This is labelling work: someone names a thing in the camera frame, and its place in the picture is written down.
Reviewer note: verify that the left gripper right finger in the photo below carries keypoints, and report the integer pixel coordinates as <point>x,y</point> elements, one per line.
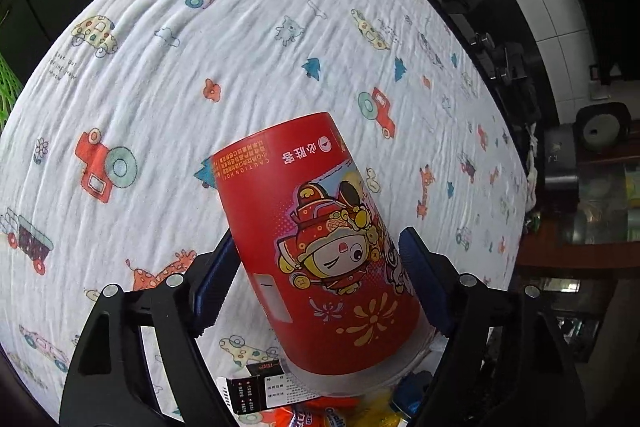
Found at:
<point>506,362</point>

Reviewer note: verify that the white rag on counter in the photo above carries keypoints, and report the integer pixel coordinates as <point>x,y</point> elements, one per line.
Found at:
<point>531,170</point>

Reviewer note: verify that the white patterned table cloth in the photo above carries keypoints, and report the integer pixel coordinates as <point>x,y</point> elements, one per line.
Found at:
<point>104,175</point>

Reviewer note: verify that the blue white milk carton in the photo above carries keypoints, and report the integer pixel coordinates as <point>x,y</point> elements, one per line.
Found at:
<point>410,392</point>

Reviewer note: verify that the black rice cooker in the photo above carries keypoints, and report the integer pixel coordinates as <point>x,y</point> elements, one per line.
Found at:
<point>600,135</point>

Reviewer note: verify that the black gas stove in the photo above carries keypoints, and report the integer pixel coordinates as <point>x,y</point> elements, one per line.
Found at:
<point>498,37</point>

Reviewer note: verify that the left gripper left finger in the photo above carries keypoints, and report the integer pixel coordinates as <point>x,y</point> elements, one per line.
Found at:
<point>109,384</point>

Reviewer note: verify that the green perforated plastic basket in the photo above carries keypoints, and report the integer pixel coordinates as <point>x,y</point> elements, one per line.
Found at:
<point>10,89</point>

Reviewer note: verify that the black white medicine box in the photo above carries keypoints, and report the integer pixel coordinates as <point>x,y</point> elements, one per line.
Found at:
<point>266,387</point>

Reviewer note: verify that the red cartoon paper cup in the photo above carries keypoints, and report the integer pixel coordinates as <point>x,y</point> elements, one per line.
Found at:
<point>320,260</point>

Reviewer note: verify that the yellow plastic wrapper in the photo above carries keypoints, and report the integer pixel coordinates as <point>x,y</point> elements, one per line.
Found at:
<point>376,411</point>

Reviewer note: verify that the orange wafer snack packet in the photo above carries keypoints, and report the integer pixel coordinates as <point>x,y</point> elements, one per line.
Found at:
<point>321,412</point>

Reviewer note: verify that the wooden glass cabinet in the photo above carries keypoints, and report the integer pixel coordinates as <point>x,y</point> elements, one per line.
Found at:
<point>577,257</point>

